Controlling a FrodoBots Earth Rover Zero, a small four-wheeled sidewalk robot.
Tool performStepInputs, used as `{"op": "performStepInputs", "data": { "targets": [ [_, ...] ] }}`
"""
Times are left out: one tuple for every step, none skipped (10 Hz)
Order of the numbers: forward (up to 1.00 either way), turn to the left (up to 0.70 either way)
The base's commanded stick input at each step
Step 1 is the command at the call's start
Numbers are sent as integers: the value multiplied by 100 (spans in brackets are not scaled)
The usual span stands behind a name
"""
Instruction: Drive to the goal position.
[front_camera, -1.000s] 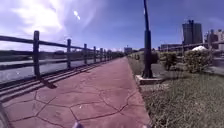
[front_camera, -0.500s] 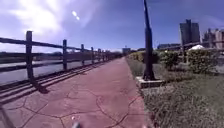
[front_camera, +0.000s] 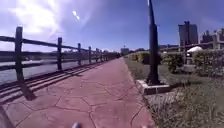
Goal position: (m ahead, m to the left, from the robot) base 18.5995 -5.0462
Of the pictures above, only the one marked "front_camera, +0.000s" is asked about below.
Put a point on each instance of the long green hedge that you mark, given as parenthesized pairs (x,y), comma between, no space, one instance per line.
(210,61)

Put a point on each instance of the red stone paved path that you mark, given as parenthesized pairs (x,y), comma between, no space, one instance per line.
(100,86)

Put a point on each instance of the concrete pole base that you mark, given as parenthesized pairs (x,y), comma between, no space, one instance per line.
(154,88)

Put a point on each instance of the low dark building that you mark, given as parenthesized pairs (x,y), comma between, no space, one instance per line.
(213,38)

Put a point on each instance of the green bush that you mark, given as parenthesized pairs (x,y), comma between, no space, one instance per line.
(173,61)

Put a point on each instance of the dark lamp pole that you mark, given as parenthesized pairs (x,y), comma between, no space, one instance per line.
(153,46)

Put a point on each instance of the robot's own part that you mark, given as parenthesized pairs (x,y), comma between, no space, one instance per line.
(76,125)
(145,126)

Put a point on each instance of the grey river water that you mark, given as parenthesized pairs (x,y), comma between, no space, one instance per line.
(36,69)

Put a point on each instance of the white dome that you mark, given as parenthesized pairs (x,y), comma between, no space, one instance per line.
(195,49)

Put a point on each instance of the tall dark building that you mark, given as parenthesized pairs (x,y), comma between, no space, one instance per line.
(187,33)

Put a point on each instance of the dark wooden rail fence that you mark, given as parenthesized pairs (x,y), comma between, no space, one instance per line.
(18,53)

